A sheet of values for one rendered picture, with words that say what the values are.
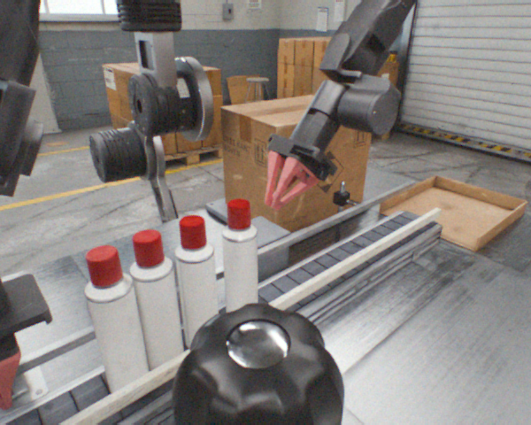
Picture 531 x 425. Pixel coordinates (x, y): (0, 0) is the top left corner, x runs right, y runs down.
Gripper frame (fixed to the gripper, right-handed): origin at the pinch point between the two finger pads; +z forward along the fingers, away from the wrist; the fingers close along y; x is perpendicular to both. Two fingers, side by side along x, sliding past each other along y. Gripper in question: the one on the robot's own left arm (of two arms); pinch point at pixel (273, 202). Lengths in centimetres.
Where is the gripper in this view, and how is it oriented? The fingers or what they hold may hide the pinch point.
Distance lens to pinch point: 56.6
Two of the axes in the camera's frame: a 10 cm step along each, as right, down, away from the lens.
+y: 6.3, 3.5, -6.9
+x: 5.8, 3.7, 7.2
